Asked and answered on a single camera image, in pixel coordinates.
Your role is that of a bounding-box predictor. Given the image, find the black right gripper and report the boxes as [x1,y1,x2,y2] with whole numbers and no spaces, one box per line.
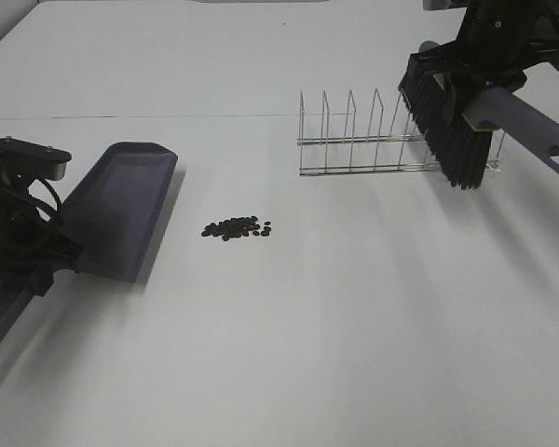
[443,0,559,126]

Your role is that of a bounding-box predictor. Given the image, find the purple plastic dustpan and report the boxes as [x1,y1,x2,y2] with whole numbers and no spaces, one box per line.
[0,142,178,344]

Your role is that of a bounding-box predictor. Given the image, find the pile of coffee beans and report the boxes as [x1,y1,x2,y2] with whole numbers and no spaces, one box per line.
[200,215,272,241]

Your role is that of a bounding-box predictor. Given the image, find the chrome wire dish rack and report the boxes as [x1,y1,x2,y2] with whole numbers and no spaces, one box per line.
[297,88,504,177]

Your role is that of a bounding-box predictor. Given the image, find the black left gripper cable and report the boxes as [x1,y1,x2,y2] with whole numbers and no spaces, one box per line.
[25,176,66,252]

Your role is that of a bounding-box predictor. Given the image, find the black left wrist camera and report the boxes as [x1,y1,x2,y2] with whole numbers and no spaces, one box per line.
[0,137,72,181]

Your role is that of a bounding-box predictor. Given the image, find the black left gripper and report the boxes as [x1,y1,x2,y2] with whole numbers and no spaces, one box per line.
[0,161,85,296]

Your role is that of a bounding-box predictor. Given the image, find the purple hand brush black bristles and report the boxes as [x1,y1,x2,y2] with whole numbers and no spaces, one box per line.
[398,41,559,190]

